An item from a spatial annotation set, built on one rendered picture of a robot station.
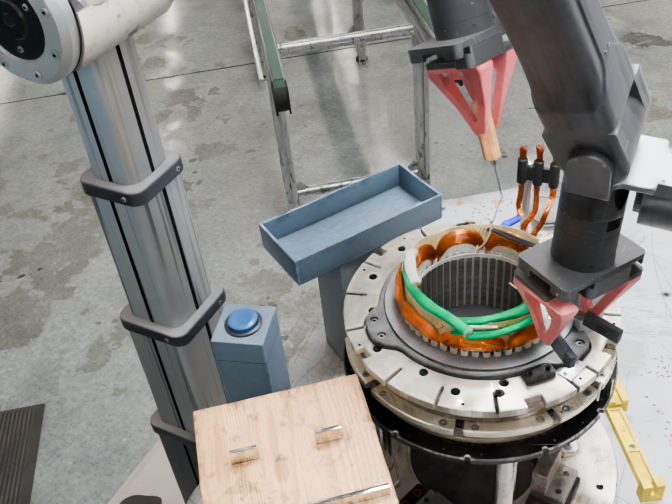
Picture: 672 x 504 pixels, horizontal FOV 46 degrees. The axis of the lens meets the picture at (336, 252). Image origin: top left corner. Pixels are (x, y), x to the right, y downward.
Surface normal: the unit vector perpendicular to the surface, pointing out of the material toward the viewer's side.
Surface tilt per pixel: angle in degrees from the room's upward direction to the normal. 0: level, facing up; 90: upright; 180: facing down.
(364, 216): 0
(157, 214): 90
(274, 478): 0
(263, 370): 90
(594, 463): 0
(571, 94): 102
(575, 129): 112
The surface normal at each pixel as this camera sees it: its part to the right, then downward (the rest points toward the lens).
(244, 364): -0.18, 0.65
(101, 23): 0.89, 0.36
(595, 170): -0.39, 0.85
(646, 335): -0.09, -0.76
